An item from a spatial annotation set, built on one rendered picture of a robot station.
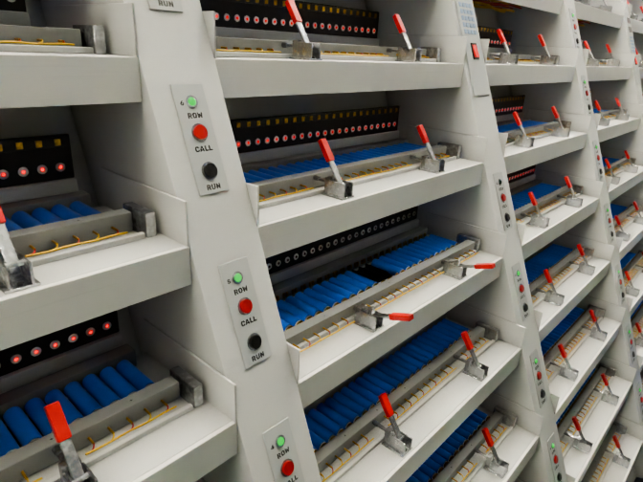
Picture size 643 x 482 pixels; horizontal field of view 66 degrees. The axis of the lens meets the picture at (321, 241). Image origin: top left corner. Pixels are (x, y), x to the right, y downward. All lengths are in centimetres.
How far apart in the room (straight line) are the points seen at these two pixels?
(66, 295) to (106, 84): 21
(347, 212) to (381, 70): 26
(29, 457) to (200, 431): 16
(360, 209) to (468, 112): 42
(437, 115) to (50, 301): 86
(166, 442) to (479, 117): 84
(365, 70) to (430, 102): 34
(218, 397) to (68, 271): 21
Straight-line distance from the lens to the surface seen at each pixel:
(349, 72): 80
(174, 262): 55
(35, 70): 54
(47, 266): 54
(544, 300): 140
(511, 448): 120
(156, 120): 56
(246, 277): 59
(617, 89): 244
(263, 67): 67
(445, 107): 112
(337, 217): 71
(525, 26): 181
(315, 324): 72
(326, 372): 68
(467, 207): 112
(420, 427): 90
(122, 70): 57
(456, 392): 99
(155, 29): 60
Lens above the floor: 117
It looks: 6 degrees down
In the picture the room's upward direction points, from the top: 14 degrees counter-clockwise
